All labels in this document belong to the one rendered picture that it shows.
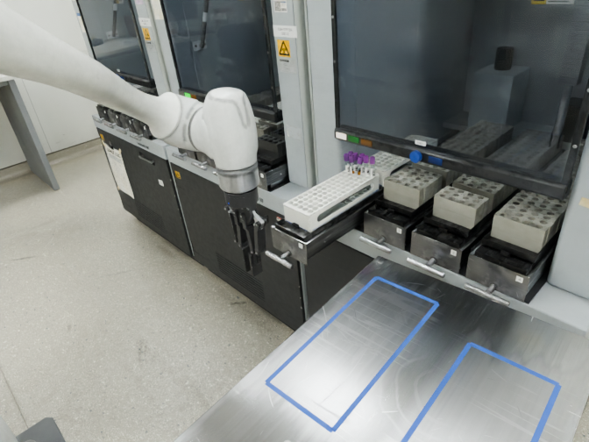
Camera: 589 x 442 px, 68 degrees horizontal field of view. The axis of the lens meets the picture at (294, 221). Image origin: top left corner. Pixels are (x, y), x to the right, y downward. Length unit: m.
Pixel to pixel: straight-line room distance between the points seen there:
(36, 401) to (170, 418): 0.58
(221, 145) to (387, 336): 0.49
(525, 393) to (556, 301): 0.36
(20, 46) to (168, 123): 0.37
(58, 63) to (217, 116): 0.30
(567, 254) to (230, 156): 0.74
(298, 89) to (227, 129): 0.53
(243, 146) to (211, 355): 1.25
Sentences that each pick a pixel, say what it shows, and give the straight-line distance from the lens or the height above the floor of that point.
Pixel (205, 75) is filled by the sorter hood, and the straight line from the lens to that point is 1.74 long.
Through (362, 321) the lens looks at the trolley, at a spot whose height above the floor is 0.82.
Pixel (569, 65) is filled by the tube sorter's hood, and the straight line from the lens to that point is 0.95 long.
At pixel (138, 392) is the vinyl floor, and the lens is 1.96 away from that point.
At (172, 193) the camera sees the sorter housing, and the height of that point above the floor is 0.48.
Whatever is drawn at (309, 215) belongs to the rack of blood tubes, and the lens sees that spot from 1.09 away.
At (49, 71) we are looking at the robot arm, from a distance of 0.70.
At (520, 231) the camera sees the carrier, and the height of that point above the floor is 0.86.
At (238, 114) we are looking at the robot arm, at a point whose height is 1.17.
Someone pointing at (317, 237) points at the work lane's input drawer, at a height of 0.80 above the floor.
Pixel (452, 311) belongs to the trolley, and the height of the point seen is 0.82.
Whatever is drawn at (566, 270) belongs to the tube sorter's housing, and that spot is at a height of 0.79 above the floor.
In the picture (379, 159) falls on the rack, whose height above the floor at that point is 0.86.
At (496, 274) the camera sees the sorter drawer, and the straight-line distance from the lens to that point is 1.07.
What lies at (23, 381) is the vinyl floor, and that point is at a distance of 2.26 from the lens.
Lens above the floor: 1.43
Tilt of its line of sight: 32 degrees down
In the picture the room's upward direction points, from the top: 6 degrees counter-clockwise
